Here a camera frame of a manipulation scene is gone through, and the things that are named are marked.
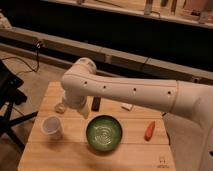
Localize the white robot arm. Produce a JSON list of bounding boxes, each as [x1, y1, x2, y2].
[[61, 58, 213, 171]]

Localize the green ceramic bowl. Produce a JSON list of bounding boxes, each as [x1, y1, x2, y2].
[[86, 115, 123, 152]]

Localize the black rectangular block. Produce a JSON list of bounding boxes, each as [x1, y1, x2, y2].
[[91, 97, 101, 112]]

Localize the white plastic bottle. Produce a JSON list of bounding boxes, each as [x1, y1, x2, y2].
[[54, 102, 67, 114]]

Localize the white rectangular block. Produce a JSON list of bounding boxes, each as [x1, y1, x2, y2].
[[121, 103, 134, 111]]

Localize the orange carrot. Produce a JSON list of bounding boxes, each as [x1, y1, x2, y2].
[[144, 122, 155, 141]]

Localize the black cable on floor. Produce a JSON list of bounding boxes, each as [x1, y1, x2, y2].
[[0, 39, 45, 75]]

